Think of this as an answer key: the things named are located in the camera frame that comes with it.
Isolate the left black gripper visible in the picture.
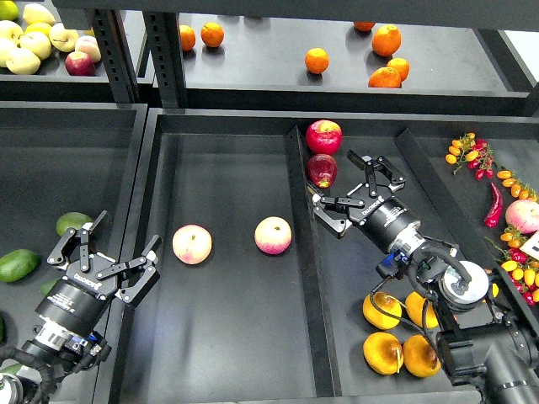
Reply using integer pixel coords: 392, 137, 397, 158
46, 210, 162, 306

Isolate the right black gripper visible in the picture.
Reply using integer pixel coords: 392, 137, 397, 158
306, 150, 406, 238

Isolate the dark green avocado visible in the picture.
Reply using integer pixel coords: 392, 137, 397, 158
40, 279, 59, 297

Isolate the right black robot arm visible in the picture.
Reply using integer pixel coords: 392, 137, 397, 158
306, 151, 538, 403

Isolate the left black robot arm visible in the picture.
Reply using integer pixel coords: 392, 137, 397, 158
1, 212, 162, 403

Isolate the green avocado upper left tray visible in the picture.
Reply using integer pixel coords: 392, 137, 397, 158
56, 211, 93, 237

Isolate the light green avocado left edge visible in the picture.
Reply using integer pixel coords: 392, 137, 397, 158
0, 249, 40, 283

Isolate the dark avocado left edge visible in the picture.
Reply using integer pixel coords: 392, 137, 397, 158
0, 313, 7, 343

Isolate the yellow pear behind group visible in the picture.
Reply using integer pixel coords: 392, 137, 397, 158
405, 291, 439, 329

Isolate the green avocado bottom left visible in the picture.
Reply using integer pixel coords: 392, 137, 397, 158
1, 364, 22, 375

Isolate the yellow pear bottom left of group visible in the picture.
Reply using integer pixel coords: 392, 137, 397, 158
363, 332, 403, 375

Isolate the yellow pear bottom right of group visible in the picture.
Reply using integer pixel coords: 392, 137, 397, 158
403, 335, 440, 378

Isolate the dark red apple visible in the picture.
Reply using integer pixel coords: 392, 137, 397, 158
306, 153, 338, 189

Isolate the bright red apple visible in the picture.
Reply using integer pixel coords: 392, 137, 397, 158
306, 120, 343, 155

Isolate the pink apple left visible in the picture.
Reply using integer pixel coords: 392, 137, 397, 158
172, 224, 212, 265

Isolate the pink apple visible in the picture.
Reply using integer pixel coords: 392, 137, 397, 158
172, 224, 212, 265
254, 216, 292, 255

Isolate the pink apple centre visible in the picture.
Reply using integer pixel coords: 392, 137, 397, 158
254, 216, 292, 255

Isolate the upper cherry tomato bunch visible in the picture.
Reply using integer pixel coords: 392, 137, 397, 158
445, 132, 495, 180

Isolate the cherry tomato bunch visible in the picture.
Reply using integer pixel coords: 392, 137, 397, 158
445, 132, 495, 180
486, 225, 538, 306

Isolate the orange front on shelf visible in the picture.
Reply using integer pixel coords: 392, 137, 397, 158
368, 66, 402, 88

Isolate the red chili pepper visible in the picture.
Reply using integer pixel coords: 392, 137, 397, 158
483, 183, 504, 228

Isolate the orange right on shelf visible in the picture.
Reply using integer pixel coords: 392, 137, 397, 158
387, 57, 410, 82

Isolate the orange cherry tomato sprig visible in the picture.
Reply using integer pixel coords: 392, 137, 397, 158
496, 169, 538, 202

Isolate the orange centre of shelf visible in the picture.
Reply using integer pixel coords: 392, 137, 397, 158
304, 47, 329, 74

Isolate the black middle divided tray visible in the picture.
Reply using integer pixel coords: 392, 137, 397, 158
90, 107, 539, 404

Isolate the large orange on shelf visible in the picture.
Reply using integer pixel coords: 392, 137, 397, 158
371, 24, 402, 57

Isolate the pink peach right edge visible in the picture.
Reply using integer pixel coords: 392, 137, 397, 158
504, 199, 538, 234

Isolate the orange at shelf back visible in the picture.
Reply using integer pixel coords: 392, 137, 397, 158
354, 21, 376, 33

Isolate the white label card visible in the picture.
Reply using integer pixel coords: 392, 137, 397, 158
520, 231, 539, 260

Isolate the lower cherry tomato bunch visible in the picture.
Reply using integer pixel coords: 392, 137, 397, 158
486, 225, 538, 306

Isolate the red apple on shelf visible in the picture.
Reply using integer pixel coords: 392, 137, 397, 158
65, 50, 96, 77

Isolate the pale apple front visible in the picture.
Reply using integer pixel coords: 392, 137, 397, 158
5, 48, 41, 75

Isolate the pink peach on shelf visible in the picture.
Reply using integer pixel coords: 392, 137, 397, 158
75, 35, 101, 63

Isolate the pale apple middle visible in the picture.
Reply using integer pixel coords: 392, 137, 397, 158
19, 32, 52, 61

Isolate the black shelf post left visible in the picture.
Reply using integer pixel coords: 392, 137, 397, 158
92, 9, 140, 104

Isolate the black shelf post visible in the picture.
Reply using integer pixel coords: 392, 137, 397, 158
142, 11, 189, 109
92, 9, 140, 104

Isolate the black shelf post right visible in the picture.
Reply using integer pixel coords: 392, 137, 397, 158
142, 11, 189, 109

